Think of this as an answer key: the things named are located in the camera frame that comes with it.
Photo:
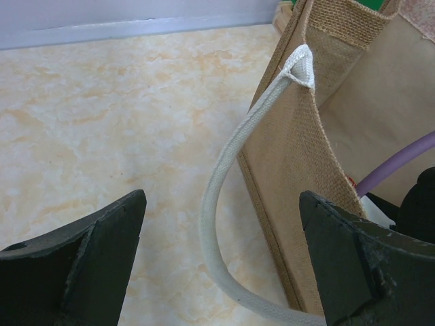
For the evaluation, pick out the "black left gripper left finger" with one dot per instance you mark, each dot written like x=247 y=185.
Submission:
x=76 y=274

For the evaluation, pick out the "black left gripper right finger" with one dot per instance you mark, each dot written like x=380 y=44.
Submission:
x=366 y=274

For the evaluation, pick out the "tan canvas tote bag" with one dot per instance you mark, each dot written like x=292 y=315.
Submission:
x=345 y=108

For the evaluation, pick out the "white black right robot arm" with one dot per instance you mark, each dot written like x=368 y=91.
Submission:
x=415 y=216

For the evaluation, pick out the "wooden clothes rack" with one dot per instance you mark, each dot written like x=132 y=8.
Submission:
x=282 y=15

